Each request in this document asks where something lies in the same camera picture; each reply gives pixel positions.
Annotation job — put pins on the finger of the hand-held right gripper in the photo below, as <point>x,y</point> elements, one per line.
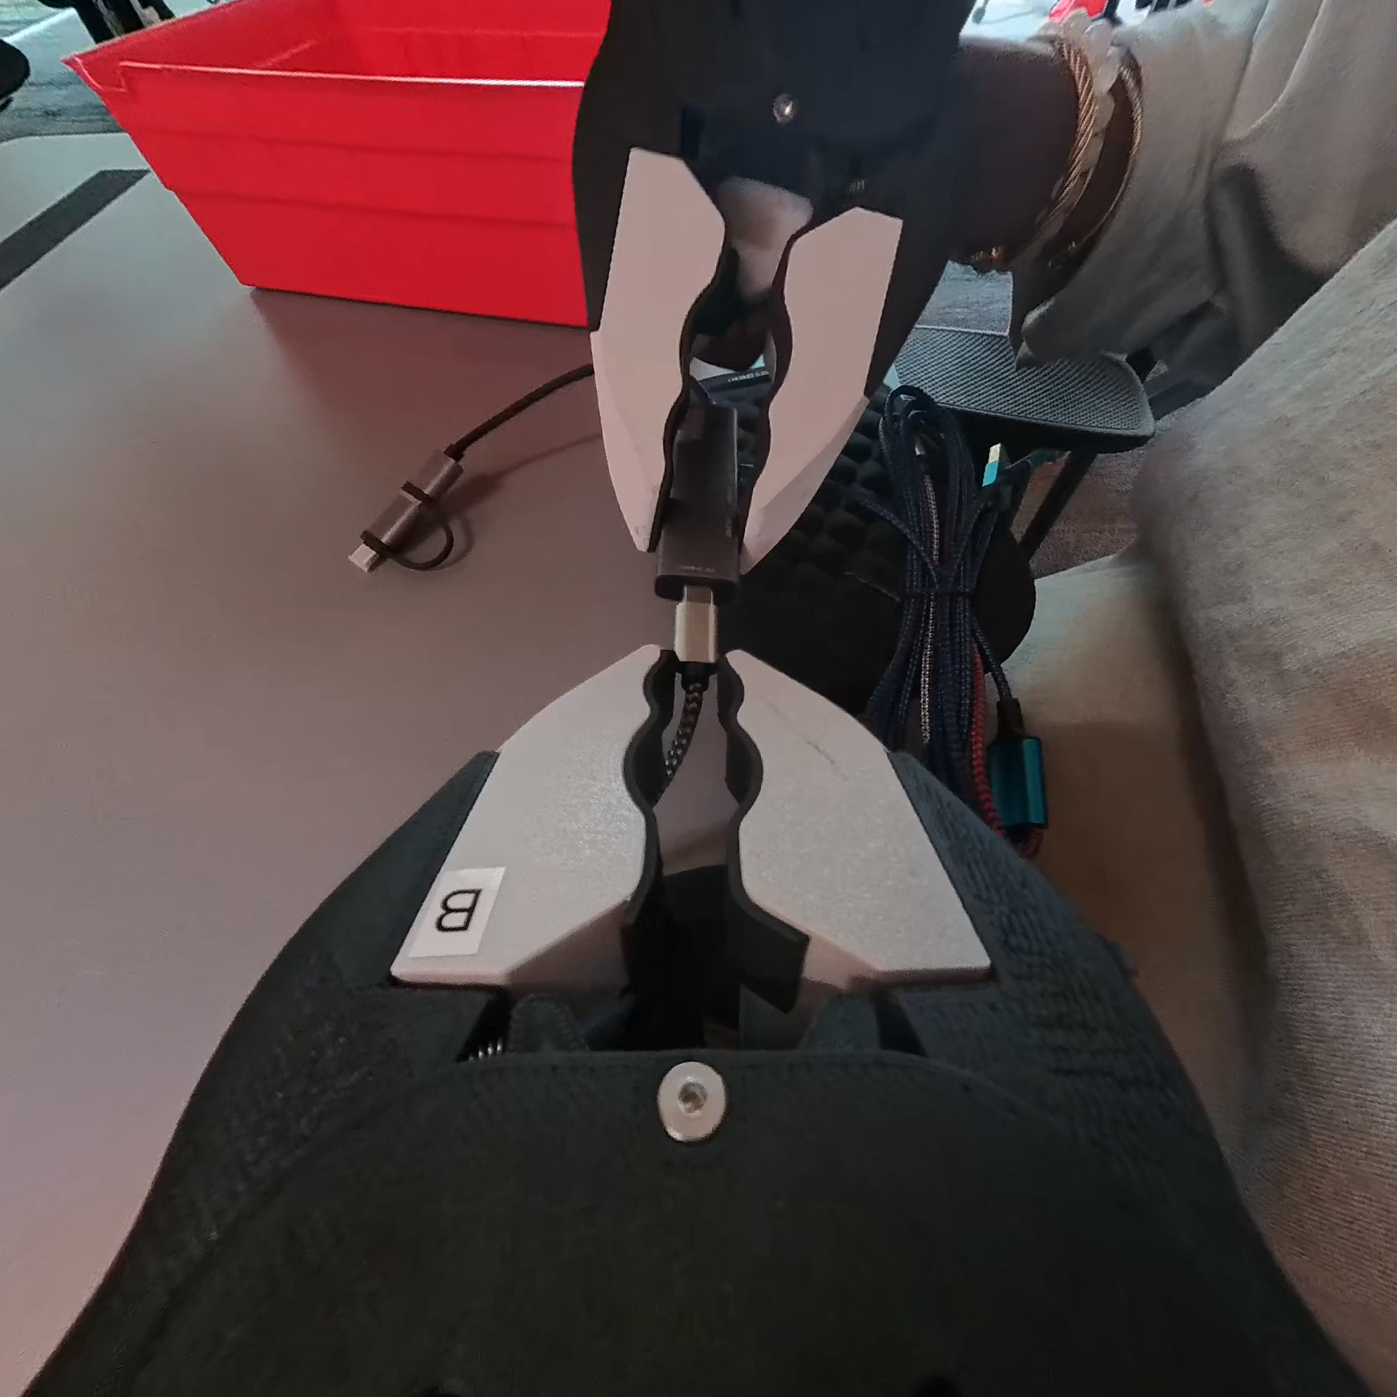
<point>834,350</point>
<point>639,326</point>

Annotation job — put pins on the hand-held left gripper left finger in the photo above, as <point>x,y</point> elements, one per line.
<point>525,830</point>

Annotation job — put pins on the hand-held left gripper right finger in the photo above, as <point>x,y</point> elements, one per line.
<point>850,851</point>

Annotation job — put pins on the dark grey port adapter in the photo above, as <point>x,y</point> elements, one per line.
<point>699,525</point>

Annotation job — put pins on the person's right forearm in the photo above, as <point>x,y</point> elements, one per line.
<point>1224,164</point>

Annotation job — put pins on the person's right hand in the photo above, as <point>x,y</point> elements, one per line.
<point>1005,143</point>

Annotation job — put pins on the black mesh office chair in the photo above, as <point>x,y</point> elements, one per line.
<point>1037,382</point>

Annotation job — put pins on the red plastic bin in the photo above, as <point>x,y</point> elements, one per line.
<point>326,164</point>

